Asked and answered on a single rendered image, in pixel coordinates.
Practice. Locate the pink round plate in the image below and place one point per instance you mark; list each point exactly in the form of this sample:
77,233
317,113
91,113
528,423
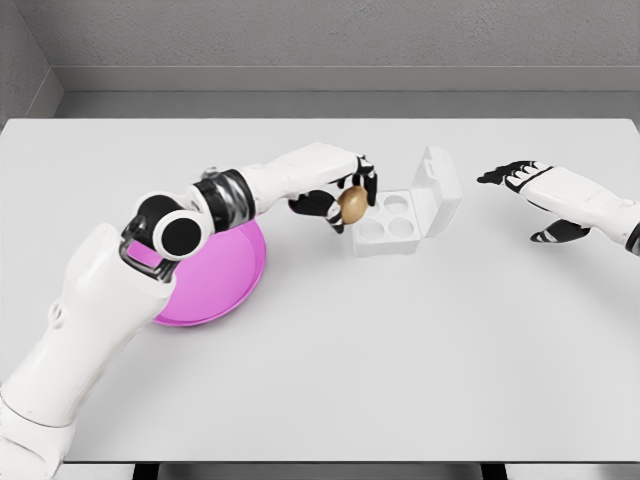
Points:
220,280

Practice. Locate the white egg box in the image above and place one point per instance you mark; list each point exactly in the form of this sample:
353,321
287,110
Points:
400,220

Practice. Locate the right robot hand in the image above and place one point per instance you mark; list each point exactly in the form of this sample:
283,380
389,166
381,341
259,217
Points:
555,192

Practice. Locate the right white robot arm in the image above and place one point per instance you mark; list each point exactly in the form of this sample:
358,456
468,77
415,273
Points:
625,220

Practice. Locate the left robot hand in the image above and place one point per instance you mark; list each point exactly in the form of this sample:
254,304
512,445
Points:
320,165

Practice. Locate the brown egg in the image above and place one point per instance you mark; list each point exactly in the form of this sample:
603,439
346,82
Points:
354,203

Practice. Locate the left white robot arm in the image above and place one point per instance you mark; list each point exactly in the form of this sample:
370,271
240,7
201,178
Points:
100,300

